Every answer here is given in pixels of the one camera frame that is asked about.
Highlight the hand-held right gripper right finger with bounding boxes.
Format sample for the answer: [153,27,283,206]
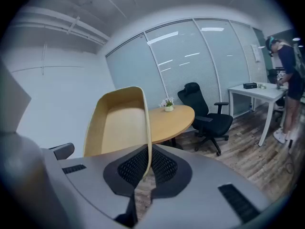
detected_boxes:
[139,144,274,229]

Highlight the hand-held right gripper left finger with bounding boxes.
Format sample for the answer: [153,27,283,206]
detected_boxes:
[41,144,150,229]

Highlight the beige rectangular tray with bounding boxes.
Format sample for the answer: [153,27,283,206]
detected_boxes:
[82,86,153,178]

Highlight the black chair armrest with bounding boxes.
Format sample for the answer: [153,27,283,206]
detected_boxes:
[49,143,75,161]

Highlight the black office chair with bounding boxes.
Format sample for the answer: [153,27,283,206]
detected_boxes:
[177,82,234,157]

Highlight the round wooden table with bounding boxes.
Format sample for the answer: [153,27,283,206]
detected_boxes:
[147,104,195,150]

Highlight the white pot with pink flowers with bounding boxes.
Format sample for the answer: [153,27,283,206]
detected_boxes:
[159,97,175,113]

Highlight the white desk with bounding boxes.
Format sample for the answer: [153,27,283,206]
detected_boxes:
[227,82,290,147]

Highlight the white paper sheet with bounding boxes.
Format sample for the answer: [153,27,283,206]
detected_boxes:
[250,44,262,62]

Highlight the white ceiling pipes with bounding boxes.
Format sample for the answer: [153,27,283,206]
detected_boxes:
[14,6,112,45]

